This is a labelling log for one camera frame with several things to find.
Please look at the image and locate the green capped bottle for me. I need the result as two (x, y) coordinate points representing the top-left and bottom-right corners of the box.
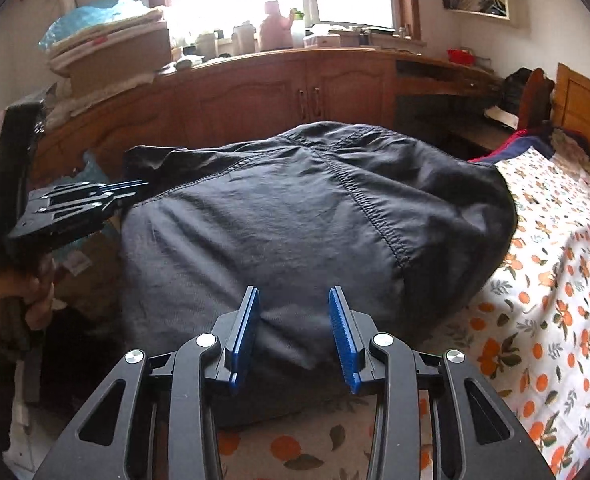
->
(289, 8), (309, 50)

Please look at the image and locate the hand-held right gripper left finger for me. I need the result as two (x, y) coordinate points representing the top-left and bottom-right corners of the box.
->
(32, 286), (262, 480)

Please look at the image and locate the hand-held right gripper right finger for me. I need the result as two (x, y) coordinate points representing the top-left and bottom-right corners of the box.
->
(328, 287), (556, 480)

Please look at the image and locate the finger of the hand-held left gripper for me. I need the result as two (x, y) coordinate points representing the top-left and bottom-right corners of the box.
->
(39, 179), (151, 200)
(29, 194), (147, 221)

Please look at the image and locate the orange print bed sheet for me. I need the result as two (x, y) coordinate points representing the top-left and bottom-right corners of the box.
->
(215, 147), (590, 480)

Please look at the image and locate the blue plastic bag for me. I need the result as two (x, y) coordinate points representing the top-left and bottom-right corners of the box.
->
(38, 0), (152, 52)

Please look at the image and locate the wooden desk cabinet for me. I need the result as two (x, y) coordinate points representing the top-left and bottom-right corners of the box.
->
(29, 47), (506, 187)

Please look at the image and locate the wooden chair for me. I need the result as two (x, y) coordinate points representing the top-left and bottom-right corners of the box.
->
(517, 67), (556, 132)

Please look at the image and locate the person's left hand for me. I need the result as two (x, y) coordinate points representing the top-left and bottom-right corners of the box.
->
(0, 263), (56, 334)

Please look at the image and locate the white thermos jug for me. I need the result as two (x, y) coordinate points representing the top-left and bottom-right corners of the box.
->
(232, 20), (256, 56)

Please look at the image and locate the floral quilt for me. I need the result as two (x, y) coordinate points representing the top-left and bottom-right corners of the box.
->
(549, 129), (590, 223)

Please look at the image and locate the cardboard box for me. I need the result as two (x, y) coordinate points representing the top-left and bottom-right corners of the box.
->
(67, 27), (174, 97)

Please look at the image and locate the pink bottle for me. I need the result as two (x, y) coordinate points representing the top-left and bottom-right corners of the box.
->
(258, 0), (296, 52)

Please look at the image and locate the wooden headboard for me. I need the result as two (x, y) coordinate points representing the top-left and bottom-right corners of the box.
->
(552, 62), (590, 162)

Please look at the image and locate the black backpack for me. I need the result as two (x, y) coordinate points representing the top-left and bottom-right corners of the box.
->
(502, 67), (534, 117)

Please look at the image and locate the navy red blanket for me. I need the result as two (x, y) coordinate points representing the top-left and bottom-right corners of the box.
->
(467, 129), (556, 167)

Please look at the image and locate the black jacket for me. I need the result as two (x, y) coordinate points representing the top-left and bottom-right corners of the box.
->
(118, 121), (520, 429)

